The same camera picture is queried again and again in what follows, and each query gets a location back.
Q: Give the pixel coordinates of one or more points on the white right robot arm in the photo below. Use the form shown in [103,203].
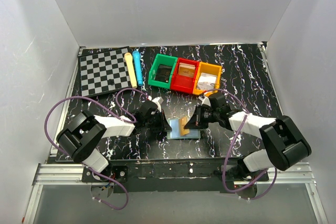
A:
[284,144]

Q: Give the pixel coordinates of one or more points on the cream yellow marker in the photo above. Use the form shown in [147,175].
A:
[129,61]

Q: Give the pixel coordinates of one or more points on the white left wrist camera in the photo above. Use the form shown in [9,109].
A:
[158,101]

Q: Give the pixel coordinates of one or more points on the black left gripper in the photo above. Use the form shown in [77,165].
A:
[163,126]

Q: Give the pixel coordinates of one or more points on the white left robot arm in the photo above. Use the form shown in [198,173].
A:
[81,137]

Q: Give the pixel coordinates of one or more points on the orange plastic bin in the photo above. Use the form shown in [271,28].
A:
[208,68]

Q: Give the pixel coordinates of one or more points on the black grey checkerboard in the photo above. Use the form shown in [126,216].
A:
[97,68]

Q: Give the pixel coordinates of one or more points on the blue marker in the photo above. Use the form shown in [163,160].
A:
[138,67]

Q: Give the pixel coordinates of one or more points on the mint green card holder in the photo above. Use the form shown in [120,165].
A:
[175,134]

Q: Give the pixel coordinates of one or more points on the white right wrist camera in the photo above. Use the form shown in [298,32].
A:
[204,100]

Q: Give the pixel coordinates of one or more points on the white cards in orange bin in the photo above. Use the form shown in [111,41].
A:
[206,81]

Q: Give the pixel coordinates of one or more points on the green plastic bin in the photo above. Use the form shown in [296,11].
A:
[165,60]

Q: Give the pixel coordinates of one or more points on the red plastic bin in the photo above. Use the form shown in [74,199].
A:
[182,83]

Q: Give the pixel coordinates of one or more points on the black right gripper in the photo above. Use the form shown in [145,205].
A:
[196,121]

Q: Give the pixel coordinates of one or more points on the black cards in green bin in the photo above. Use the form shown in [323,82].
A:
[163,73]

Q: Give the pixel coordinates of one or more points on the tan cards in red bin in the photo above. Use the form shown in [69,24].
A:
[187,70]

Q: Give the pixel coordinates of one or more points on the gold striped credit card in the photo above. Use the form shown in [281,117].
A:
[182,123]

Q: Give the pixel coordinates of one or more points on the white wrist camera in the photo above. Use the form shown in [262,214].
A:
[158,101]
[204,100]

